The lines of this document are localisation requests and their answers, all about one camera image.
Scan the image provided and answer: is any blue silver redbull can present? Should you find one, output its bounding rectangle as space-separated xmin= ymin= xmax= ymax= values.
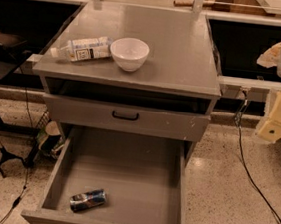
xmin=69 ymin=189 xmax=107 ymax=212

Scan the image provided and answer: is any grey drawer cabinet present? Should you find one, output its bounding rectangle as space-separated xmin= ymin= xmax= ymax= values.
xmin=16 ymin=0 xmax=231 ymax=224

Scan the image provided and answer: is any grey open middle drawer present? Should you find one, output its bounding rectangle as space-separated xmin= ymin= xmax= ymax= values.
xmin=22 ymin=127 xmax=185 ymax=224

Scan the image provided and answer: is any grey top drawer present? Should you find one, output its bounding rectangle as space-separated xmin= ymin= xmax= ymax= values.
xmin=44 ymin=94 xmax=211 ymax=142

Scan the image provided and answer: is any white ceramic bowl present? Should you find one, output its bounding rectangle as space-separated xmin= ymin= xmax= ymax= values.
xmin=110 ymin=37 xmax=150 ymax=72

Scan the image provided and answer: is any clear plastic water bottle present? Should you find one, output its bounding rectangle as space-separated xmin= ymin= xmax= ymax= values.
xmin=50 ymin=36 xmax=112 ymax=62

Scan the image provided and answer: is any black side table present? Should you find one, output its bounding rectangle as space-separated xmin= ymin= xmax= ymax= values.
xmin=0 ymin=31 xmax=31 ymax=80

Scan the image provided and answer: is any metal rail frame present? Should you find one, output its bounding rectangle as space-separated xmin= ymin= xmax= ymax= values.
xmin=219 ymin=76 xmax=281 ymax=102

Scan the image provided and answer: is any black power cable right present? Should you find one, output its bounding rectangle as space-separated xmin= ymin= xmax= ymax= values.
xmin=223 ymin=89 xmax=281 ymax=224

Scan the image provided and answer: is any black drawer handle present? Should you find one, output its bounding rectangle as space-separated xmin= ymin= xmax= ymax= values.
xmin=112 ymin=111 xmax=139 ymax=122

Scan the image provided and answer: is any wire basket with cups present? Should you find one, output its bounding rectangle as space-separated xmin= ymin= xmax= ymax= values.
xmin=35 ymin=120 xmax=64 ymax=159

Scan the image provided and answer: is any black cable left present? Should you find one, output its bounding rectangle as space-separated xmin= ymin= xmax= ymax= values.
xmin=0 ymin=67 xmax=43 ymax=224

